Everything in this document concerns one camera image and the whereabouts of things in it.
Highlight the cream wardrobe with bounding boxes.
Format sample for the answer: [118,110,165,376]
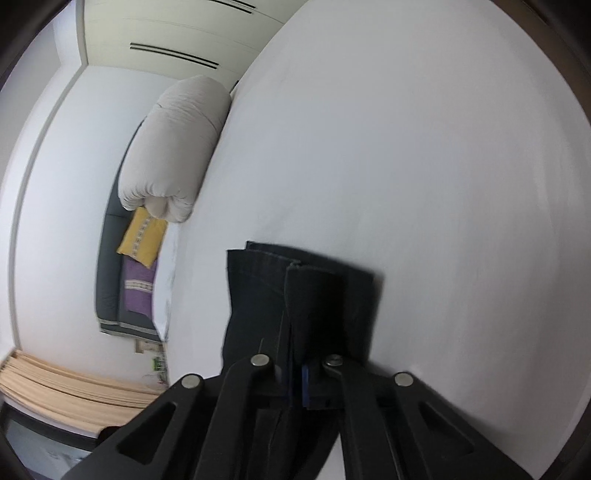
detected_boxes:
[83,0,306,89]

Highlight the dark denim pants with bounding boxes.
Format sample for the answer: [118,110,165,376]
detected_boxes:
[222,240,378,480]

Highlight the purple patterned pillow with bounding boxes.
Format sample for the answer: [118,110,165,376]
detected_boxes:
[121,257,158,317]

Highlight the white sheeted bed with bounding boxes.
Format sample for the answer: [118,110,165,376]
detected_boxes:
[154,0,591,480]

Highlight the white pillow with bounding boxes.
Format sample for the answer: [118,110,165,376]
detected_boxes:
[154,224,182,342]

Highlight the yellow patterned pillow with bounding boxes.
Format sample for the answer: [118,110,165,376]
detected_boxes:
[116,206,168,268]

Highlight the grey upholstered headboard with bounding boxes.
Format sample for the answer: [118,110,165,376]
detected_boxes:
[95,117,160,337]

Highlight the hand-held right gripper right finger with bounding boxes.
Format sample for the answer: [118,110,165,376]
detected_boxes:
[300,353,532,480]

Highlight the rolled cream duvet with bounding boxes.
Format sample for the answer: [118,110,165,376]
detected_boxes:
[117,75,232,224]

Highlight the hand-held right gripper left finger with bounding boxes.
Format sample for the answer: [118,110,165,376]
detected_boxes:
[60,353,296,480]

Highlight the beige curtain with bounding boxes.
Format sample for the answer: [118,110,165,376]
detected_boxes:
[0,350,160,437]

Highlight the glass balcony door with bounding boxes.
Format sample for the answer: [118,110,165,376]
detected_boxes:
[0,401,100,480]

